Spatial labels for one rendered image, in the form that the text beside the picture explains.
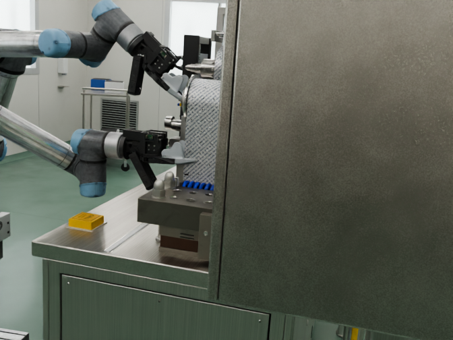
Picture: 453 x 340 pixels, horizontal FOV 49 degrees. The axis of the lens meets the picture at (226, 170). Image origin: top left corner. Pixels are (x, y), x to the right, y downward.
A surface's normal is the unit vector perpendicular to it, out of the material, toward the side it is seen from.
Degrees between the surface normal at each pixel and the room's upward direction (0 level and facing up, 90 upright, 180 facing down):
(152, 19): 90
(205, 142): 90
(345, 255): 90
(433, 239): 90
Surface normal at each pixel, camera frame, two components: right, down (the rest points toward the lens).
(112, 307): -0.26, 0.19
